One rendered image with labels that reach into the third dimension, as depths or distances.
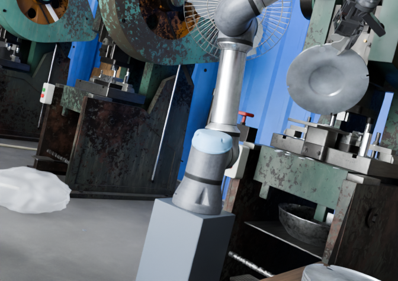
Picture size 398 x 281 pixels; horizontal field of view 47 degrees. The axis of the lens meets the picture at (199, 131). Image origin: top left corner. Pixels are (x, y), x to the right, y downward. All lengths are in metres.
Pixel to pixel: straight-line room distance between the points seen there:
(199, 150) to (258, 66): 2.48
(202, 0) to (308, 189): 1.27
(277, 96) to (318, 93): 1.83
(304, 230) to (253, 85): 2.05
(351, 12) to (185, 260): 0.92
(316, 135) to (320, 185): 0.21
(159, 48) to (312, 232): 1.53
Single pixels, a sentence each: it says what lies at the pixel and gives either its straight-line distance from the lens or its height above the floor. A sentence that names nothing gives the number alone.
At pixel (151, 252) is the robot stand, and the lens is 1.40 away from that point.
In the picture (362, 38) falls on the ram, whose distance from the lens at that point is 1.94.
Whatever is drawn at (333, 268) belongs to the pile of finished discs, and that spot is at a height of 0.38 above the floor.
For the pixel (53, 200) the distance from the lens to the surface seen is 2.41.
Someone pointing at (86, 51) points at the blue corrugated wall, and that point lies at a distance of 5.82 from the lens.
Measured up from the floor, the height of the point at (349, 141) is 0.75.
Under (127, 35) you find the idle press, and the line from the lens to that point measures 2.73.
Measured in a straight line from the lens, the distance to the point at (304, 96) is 1.76.
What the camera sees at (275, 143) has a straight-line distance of 1.97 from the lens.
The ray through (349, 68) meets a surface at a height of 1.00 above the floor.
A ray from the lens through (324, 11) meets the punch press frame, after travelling 2.01.
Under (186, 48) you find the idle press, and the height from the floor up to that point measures 1.07.
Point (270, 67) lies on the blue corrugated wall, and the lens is 3.64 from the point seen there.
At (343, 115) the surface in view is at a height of 0.84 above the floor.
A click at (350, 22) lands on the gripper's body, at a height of 1.12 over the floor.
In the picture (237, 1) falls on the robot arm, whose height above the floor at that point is 1.06.
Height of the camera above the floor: 0.76
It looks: 4 degrees down
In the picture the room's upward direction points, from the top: 14 degrees clockwise
